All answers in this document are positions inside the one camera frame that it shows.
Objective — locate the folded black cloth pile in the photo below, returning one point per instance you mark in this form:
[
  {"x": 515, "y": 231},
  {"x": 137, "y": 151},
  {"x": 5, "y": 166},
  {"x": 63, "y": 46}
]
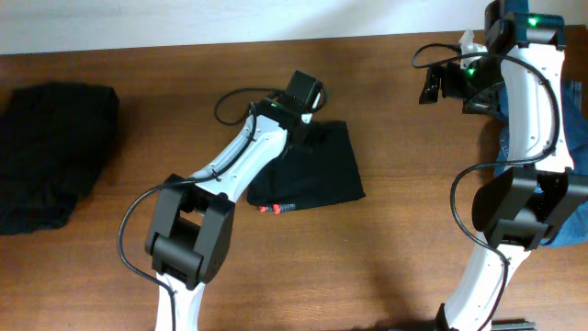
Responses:
[{"x": 55, "y": 141}]

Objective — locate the black pants with red waistband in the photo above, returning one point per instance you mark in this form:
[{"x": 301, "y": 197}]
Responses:
[{"x": 322, "y": 173}]

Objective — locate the black metal base rail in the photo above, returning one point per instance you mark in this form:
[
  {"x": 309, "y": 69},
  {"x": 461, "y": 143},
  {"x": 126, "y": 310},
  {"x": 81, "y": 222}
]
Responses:
[{"x": 514, "y": 325}]

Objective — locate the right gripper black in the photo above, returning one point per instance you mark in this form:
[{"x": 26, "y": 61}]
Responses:
[{"x": 490, "y": 106}]

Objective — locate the blue denim jeans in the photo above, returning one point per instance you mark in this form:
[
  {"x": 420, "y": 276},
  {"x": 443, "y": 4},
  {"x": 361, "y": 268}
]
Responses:
[{"x": 574, "y": 230}]

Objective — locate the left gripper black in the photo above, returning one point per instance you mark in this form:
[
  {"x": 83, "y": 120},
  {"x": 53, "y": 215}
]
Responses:
[{"x": 311, "y": 140}]

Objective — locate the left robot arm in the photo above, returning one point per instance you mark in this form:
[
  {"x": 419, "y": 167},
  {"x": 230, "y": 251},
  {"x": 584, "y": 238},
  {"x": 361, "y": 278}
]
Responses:
[{"x": 190, "y": 234}]

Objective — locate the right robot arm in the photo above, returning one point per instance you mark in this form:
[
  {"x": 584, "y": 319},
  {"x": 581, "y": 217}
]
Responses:
[{"x": 514, "y": 73}]

